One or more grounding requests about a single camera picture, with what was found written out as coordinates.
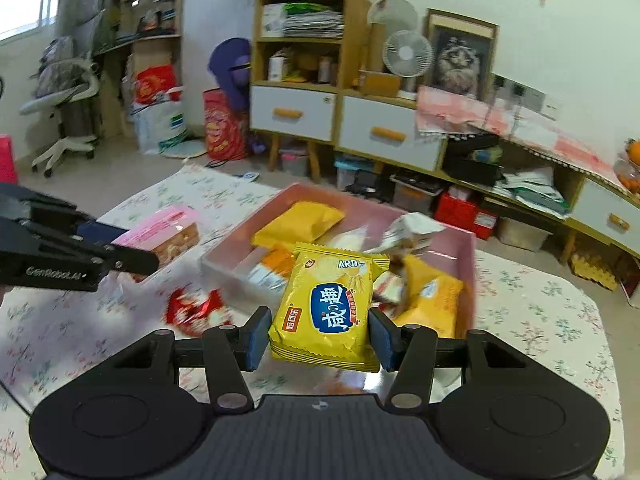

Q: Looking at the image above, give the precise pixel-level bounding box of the orange white snack packet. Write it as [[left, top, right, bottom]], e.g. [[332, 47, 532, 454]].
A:
[[234, 244, 295, 296]]

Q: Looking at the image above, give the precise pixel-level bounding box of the floral tablecloth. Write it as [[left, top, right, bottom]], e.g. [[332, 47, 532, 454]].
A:
[[1, 165, 627, 479]]

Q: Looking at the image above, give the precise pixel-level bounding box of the framed cat picture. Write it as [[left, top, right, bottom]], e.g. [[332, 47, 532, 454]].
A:
[[424, 9, 499, 101]]

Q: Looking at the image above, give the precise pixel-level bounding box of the red candy packet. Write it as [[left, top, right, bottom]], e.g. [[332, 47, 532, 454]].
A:
[[164, 288, 232, 338]]

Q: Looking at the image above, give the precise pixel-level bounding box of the pink wafer packet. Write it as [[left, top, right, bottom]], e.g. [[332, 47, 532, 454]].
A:
[[114, 205, 201, 269]]

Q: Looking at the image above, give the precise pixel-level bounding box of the wooden cabinet with drawers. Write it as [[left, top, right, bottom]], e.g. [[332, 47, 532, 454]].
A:
[[250, 0, 639, 257]]

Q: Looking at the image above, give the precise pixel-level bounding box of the cream white snack packet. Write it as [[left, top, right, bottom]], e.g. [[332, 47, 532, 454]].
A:
[[373, 271, 405, 306]]

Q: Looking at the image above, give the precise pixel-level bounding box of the pink checked cloth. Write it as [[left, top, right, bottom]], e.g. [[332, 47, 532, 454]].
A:
[[416, 86, 627, 193]]

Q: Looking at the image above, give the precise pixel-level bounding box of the white desk fan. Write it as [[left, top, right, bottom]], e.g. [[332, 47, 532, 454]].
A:
[[382, 30, 434, 101]]

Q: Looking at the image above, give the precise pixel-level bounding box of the clear white bread packet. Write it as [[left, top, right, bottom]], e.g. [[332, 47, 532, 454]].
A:
[[326, 226, 368, 252]]

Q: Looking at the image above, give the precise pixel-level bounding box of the yellow snack bag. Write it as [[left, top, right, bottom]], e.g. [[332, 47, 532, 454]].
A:
[[394, 255, 463, 338], [252, 200, 345, 248]]

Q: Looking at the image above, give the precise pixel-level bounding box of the red storage box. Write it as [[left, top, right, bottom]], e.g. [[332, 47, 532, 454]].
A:
[[434, 192, 498, 240]]

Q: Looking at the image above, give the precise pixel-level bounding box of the white office chair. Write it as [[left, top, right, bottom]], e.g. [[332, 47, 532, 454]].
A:
[[20, 58, 100, 179]]

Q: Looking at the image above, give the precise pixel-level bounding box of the red gift bag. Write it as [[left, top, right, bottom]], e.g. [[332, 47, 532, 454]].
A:
[[203, 88, 247, 162]]

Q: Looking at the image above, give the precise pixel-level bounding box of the purple plush toy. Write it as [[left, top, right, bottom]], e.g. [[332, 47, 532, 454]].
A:
[[207, 37, 252, 112]]

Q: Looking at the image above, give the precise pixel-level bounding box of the yellow snack bag right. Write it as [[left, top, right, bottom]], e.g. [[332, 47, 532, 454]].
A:
[[394, 255, 463, 338]]

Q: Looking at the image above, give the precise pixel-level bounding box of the yellow snack bag left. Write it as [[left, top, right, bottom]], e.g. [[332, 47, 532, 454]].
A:
[[252, 200, 345, 248]]

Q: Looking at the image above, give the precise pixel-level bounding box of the pink snack box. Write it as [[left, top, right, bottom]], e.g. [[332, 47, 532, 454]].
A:
[[201, 183, 476, 338]]

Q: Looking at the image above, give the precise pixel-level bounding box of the yellow cracker bag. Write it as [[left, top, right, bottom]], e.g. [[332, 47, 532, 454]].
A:
[[269, 243, 390, 373]]

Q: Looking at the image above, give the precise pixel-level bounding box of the white crumpled snack packet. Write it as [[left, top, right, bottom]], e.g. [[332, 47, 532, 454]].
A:
[[366, 212, 445, 254]]

